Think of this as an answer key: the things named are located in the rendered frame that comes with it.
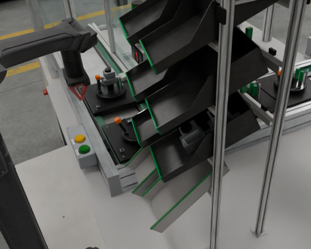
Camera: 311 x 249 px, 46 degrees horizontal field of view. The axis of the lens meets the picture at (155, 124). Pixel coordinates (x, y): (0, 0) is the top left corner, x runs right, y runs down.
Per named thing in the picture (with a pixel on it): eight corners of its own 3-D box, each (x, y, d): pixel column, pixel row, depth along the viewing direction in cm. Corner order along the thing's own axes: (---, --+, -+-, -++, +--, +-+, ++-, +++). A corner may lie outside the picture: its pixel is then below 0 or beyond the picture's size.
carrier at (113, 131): (120, 165, 135) (116, 139, 128) (101, 129, 153) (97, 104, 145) (179, 145, 142) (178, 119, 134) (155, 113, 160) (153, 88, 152)
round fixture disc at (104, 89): (101, 104, 164) (100, 101, 163) (93, 89, 175) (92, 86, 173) (130, 96, 168) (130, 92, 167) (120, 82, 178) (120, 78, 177)
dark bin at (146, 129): (142, 148, 106) (129, 133, 101) (134, 122, 116) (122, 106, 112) (228, 99, 102) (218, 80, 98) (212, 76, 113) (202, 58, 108)
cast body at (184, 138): (188, 154, 97) (176, 138, 93) (183, 144, 100) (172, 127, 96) (216, 138, 96) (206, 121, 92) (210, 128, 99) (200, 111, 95)
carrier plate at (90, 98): (94, 117, 160) (93, 113, 159) (80, 91, 178) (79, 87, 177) (145, 102, 167) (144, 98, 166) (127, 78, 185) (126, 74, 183)
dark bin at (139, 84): (137, 103, 96) (122, 83, 92) (129, 78, 106) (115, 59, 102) (232, 46, 93) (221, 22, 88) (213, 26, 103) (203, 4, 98)
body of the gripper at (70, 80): (82, 68, 121) (78, 48, 117) (90, 83, 114) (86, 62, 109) (63, 73, 120) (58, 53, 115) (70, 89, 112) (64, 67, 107)
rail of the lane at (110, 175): (111, 197, 135) (106, 176, 129) (61, 85, 201) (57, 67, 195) (125, 192, 137) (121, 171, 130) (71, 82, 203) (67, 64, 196)
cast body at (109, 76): (104, 86, 166) (102, 72, 161) (101, 82, 169) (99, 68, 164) (122, 81, 168) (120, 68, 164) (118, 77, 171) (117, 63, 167)
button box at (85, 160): (80, 169, 142) (77, 157, 138) (68, 138, 158) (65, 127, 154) (97, 164, 144) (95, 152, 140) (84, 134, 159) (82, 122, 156)
